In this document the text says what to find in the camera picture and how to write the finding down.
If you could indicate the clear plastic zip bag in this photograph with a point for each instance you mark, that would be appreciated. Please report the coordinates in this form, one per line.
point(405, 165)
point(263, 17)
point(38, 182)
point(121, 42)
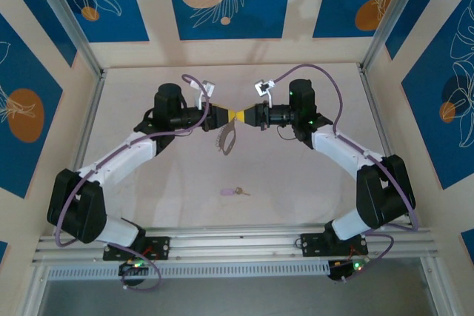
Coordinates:
point(218, 138)

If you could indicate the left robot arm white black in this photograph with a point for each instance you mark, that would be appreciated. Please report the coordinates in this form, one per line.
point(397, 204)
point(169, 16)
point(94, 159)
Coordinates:
point(122, 157)

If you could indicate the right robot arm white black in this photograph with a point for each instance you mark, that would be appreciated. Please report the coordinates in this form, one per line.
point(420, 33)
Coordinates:
point(340, 146)

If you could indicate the right control board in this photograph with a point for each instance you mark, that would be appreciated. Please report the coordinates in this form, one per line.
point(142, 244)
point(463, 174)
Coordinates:
point(342, 269)

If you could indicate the control board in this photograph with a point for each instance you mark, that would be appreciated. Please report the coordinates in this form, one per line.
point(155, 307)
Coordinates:
point(342, 269)
point(131, 269)

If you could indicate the left control board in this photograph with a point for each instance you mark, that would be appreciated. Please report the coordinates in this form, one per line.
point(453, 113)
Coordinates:
point(131, 269)

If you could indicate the aluminium table side rail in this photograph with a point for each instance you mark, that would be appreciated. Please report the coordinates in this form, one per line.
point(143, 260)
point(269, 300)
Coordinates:
point(377, 116)
point(90, 116)

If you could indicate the aluminium frame post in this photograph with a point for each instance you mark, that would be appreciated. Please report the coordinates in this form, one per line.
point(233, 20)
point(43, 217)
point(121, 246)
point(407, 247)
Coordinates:
point(66, 16)
point(389, 16)

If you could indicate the aluminium cross rail beam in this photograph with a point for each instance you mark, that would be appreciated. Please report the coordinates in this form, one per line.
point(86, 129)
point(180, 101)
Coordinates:
point(237, 245)

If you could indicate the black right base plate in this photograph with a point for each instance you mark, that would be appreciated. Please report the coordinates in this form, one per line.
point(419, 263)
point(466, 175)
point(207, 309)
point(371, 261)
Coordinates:
point(311, 243)

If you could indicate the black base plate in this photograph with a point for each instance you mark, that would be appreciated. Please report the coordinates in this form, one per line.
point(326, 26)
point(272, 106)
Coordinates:
point(311, 243)
point(163, 247)

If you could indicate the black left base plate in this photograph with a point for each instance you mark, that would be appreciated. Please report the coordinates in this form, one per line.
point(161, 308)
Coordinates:
point(163, 247)

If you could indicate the aluminium frame leg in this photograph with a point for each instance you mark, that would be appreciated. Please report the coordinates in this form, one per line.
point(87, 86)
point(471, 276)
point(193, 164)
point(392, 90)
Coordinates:
point(35, 290)
point(438, 290)

